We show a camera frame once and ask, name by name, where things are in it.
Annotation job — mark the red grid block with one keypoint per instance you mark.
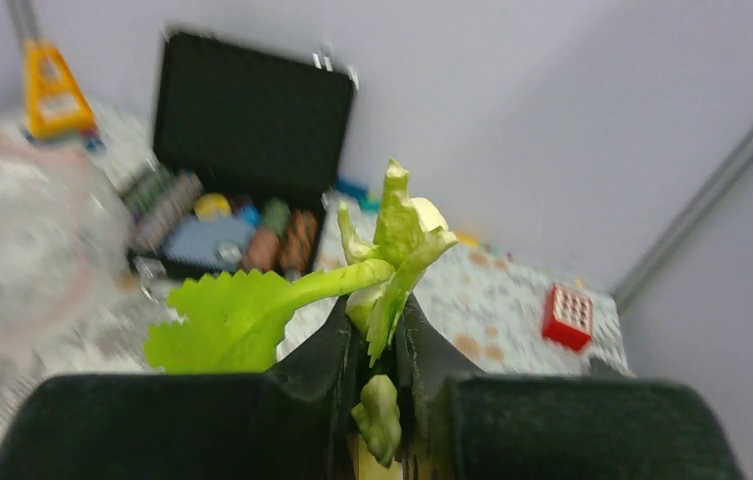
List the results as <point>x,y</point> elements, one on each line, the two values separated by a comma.
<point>568,318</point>

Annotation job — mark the green celery stalk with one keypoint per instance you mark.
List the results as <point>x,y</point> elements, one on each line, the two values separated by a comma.
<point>233,323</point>

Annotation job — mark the blue card deck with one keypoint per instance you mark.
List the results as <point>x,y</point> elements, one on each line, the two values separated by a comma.
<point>216,244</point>

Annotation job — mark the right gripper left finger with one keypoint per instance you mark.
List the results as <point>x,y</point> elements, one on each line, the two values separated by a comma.
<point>289,422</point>

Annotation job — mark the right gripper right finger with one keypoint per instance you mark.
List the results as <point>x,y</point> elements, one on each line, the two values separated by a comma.
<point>463,423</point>

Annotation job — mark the black poker chip case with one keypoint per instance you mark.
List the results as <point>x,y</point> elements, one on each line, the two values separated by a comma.
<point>254,123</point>

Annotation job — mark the yellow toy ladder cart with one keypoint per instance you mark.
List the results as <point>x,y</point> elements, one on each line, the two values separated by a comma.
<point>54,105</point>

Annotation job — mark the yellow poker chip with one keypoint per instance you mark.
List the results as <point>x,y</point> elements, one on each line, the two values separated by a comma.
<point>212,205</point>

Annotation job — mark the clear pink zip bag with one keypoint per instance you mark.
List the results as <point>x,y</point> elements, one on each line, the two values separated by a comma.
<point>62,229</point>

